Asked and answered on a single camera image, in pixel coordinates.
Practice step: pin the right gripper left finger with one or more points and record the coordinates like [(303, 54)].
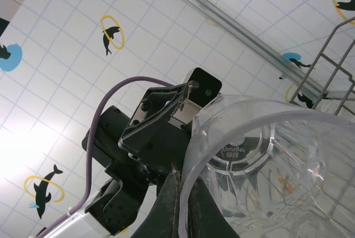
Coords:
[(166, 210)]

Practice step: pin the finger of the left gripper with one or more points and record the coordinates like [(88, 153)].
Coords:
[(155, 127)]

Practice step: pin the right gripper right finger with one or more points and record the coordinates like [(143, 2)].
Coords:
[(206, 215)]

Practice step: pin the clear plastic cup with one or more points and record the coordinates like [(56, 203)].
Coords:
[(277, 166)]

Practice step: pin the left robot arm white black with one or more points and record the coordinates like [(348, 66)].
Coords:
[(83, 225)]

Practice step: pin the aluminium frame post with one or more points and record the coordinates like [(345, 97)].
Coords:
[(249, 35)]

